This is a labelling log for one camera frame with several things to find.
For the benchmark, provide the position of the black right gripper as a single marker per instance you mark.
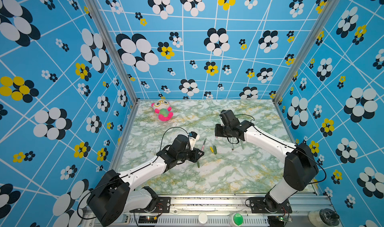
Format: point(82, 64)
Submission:
point(217, 129)

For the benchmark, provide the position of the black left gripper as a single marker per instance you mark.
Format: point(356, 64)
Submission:
point(195, 154)

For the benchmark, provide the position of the white marker pen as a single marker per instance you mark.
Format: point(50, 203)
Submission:
point(232, 144)

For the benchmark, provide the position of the pink pen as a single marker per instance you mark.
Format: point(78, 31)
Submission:
point(204, 143)

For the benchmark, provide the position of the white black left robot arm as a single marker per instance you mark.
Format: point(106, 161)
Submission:
point(117, 193)

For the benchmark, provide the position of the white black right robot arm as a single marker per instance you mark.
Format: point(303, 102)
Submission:
point(300, 167)

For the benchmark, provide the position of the pink white plush toy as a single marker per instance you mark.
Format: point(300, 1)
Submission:
point(163, 109)

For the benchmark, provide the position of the white round button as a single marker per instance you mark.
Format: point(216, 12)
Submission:
point(202, 219)

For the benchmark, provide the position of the green push button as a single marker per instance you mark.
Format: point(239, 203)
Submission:
point(236, 220)

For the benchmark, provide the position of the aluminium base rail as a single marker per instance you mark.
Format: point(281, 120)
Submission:
point(185, 209)

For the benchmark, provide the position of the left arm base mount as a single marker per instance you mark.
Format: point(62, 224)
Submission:
point(157, 203)

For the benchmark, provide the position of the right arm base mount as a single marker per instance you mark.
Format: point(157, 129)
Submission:
point(260, 205)

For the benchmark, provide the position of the aluminium corner post right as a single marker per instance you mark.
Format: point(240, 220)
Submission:
point(306, 47)

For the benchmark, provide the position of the aluminium corner post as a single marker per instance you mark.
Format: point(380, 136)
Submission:
point(102, 28)
point(306, 47)

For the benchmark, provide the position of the aluminium corner post left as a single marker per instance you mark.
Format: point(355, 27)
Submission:
point(102, 28)

